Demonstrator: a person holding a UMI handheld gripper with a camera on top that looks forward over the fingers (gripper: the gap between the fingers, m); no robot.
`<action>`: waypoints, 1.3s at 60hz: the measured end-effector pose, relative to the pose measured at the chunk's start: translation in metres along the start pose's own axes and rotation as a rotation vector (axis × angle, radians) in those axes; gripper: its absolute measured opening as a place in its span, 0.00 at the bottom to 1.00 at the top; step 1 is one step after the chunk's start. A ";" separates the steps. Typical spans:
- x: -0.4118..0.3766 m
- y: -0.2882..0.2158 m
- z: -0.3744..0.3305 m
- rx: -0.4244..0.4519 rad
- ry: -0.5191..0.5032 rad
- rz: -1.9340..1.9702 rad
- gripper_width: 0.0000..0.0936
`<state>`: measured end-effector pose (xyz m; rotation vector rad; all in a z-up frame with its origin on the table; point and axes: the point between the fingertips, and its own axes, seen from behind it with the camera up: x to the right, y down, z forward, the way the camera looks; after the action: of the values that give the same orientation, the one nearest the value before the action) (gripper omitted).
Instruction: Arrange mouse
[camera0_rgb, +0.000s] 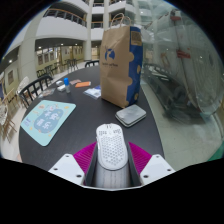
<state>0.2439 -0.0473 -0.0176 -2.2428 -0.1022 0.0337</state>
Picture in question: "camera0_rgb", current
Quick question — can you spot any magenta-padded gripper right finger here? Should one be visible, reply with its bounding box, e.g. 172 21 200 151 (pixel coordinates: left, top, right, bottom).
127 141 176 187

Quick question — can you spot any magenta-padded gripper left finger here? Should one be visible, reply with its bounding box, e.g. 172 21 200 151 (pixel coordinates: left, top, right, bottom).
48 141 100 187

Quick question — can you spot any white perforated computer mouse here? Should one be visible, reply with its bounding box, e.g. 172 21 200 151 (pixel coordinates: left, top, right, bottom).
95 122 130 171

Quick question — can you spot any light blue printed mouse pad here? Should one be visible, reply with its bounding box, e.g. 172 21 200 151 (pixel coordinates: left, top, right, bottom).
20 99 77 148

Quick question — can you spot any flat grey case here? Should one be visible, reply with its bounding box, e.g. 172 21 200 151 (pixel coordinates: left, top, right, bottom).
114 103 148 128

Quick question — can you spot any blue and white packet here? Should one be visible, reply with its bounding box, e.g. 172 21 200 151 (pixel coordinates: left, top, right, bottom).
82 85 102 100

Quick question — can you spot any wooden chair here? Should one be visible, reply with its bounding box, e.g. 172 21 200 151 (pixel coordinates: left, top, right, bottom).
0 89 18 143

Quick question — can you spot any small blue-capped bottle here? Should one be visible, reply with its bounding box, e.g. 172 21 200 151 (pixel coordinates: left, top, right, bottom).
63 77 72 94

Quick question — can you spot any orange card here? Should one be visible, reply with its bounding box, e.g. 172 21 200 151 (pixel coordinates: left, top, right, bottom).
74 81 92 89

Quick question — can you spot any black spindle-back chair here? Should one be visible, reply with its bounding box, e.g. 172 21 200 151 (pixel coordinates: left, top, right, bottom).
18 74 54 108

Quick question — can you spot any white mesh chair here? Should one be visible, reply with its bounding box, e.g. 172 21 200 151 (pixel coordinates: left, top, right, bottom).
14 75 31 96

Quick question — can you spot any group of dark chairs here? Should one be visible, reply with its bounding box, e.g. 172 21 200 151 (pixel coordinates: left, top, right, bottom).
35 58 80 79

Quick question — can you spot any black chair behind table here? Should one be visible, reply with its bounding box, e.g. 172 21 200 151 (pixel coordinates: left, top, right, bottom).
84 59 101 69

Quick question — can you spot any brown and blue paper bag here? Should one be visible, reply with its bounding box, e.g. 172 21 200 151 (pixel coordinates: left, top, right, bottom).
99 13 144 109

